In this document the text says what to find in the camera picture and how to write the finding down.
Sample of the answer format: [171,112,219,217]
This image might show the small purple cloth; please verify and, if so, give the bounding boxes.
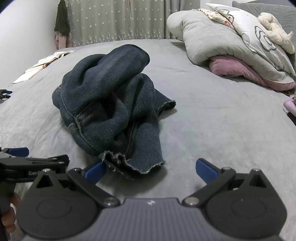
[283,95,296,114]

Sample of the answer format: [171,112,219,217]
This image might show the white plush toy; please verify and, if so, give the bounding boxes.
[258,12,295,54]

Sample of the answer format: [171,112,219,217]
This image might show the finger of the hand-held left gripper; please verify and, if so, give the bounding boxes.
[30,155,70,173]
[0,148,29,158]

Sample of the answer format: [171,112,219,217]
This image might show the flower outline print quilt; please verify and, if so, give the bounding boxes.
[206,3,296,84]

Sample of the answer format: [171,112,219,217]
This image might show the person's left hand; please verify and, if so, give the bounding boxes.
[1,193,21,234]

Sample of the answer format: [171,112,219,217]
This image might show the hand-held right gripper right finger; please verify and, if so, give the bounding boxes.
[183,158,272,207]

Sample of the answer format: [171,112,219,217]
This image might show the dark blue denim jeans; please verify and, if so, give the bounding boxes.
[51,44,176,180]

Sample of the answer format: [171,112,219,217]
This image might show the pink hanging garment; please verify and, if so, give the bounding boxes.
[55,31,73,49]

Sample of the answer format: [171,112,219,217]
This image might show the open book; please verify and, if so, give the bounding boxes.
[11,50,75,84]

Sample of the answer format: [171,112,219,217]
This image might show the dark grey headboard cushion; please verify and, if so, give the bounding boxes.
[232,0,296,35]

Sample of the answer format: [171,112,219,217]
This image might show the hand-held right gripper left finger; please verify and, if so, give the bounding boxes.
[31,160,121,207]

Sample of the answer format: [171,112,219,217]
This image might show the floral patterned cloth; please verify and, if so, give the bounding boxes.
[198,8,234,26]

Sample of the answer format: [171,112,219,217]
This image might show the pink blanket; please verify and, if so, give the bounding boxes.
[209,56,296,91]

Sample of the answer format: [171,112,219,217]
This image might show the grey star print curtain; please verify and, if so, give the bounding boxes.
[63,0,204,48]

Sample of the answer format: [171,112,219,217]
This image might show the dark hanging garment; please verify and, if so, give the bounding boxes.
[54,0,70,36]

